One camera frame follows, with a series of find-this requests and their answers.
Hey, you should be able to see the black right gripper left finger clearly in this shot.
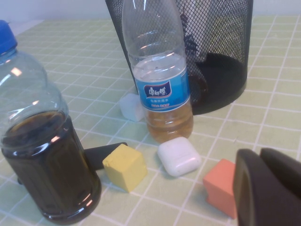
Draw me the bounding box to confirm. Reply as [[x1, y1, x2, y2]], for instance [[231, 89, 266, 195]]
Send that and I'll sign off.
[[232, 148, 301, 226]]

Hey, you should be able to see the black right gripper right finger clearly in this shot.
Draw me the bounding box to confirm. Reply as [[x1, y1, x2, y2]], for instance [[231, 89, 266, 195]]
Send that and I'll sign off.
[[260, 147, 301, 196]]

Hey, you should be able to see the black mesh wastebasket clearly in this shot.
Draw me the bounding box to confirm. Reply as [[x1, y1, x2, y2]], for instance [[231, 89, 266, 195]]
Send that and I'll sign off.
[[105, 0, 254, 116]]

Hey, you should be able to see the orange cube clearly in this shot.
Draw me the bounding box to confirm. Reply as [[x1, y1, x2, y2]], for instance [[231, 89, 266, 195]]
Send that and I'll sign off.
[[203, 158, 238, 219]]

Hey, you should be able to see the white earbuds case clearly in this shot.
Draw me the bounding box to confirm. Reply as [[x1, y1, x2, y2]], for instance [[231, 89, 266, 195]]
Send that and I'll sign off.
[[157, 137, 202, 177]]

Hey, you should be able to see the yellow cube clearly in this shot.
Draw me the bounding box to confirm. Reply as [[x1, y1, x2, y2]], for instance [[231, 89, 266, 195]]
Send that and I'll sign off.
[[102, 143, 148, 194]]

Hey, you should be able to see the clear bottle light-blue cap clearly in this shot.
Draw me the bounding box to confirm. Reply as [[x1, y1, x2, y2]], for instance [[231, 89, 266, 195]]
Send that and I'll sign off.
[[121, 0, 195, 144]]

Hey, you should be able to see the white cube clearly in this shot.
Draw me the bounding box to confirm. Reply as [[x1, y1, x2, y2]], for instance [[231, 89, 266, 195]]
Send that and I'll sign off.
[[119, 93, 144, 122]]

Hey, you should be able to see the black oblong case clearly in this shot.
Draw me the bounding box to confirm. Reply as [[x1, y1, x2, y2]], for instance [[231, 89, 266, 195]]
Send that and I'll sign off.
[[84, 142, 128, 170]]

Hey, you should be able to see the dark liquid bottle blue cap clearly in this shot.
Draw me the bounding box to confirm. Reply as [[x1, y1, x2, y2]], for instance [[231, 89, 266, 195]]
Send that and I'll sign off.
[[0, 20, 102, 225]]

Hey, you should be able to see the green white-grid tablecloth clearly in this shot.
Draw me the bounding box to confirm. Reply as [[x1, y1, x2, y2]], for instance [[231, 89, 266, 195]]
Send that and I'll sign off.
[[0, 15, 301, 226]]

